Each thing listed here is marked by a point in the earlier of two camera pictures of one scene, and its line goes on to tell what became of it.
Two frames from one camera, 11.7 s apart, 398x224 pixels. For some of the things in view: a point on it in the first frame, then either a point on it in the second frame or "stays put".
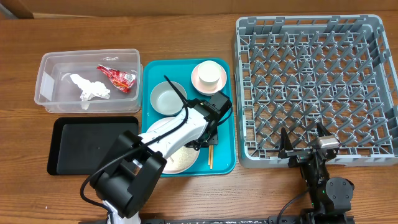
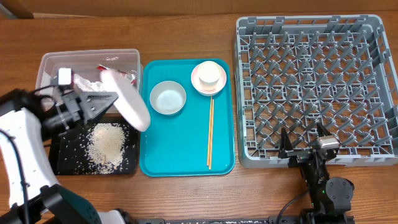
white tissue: x=89 y=89 stays put
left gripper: x=213 y=139 -> x=74 y=101
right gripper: x=297 y=157 stays put
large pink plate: x=181 y=160 -> x=129 y=102
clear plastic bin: x=54 y=88 stays put
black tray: x=80 y=145 stays put
